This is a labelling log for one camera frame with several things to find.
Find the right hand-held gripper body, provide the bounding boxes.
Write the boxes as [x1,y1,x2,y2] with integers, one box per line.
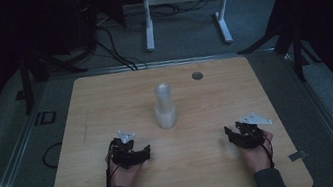
[235,109,277,150]

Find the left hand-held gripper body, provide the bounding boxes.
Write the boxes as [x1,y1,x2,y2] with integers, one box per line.
[104,127,142,172]

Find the stack of clear plastic cups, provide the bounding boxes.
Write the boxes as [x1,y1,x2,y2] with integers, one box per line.
[150,81,180,131]

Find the person's left hand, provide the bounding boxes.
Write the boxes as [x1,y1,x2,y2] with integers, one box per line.
[104,144,147,187]

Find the person's right hand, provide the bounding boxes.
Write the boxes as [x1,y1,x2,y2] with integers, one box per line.
[238,127,280,175]

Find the grey tape piece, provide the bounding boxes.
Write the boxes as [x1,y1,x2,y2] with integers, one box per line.
[287,149,310,163]

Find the round grey table grommet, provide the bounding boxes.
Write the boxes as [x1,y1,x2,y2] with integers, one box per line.
[191,71,205,82]

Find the black tripod stand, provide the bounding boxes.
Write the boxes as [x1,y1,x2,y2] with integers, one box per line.
[229,0,325,92]
[14,42,94,116]

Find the dark computer tower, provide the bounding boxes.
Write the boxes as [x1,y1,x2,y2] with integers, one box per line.
[37,0,103,58]

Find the right hand-held gripper cable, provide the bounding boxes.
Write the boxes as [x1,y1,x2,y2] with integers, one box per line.
[260,134,277,171]

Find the hand-held gripper cable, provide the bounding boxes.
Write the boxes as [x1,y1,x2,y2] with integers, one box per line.
[260,134,277,171]
[99,149,119,187]

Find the left hand-held gripper cable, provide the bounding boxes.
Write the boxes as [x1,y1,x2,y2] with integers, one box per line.
[99,149,119,187]

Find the black cable loop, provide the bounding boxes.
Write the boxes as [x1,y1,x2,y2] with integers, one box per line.
[39,142,67,172]

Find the black floor cables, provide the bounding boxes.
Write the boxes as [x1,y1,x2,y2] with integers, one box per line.
[88,10,148,77]

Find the cables under white stand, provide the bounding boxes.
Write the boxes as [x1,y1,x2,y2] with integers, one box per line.
[147,0,213,19]

